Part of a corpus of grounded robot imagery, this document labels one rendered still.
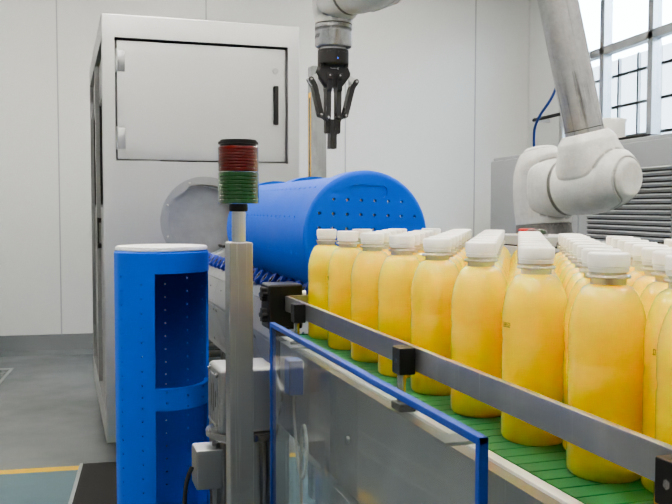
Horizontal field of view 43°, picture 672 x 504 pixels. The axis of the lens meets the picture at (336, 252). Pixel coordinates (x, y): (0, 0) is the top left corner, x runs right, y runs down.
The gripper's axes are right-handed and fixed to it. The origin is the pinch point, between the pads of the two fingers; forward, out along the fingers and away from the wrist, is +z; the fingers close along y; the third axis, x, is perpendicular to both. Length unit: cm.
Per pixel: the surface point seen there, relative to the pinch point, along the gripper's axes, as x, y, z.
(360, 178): 25.2, 1.3, 11.5
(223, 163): 67, 38, 11
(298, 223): 20.4, 13.7, 21.3
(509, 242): 44, -25, 24
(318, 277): 41, 15, 31
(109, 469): -134, 46, 119
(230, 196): 68, 37, 16
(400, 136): -478, -209, -45
